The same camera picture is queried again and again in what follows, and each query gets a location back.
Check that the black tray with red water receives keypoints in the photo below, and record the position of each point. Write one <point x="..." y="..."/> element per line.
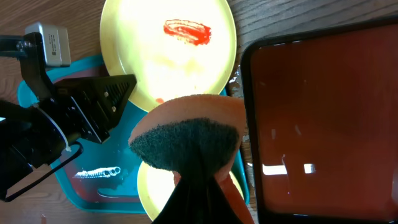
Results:
<point x="321" y="108"/>

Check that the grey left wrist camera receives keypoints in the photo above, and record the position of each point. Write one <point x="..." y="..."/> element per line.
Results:
<point x="55" y="44"/>

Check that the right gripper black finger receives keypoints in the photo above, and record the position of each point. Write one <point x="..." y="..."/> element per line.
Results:
<point x="197" y="199"/>

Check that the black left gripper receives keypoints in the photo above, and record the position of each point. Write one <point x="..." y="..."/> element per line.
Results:
<point x="73" y="108"/>

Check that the teal plastic tray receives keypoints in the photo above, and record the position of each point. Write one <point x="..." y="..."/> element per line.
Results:
<point x="114" y="194"/>

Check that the orange sponge with green pad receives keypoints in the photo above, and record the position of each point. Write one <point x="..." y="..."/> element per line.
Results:
<point x="195" y="135"/>

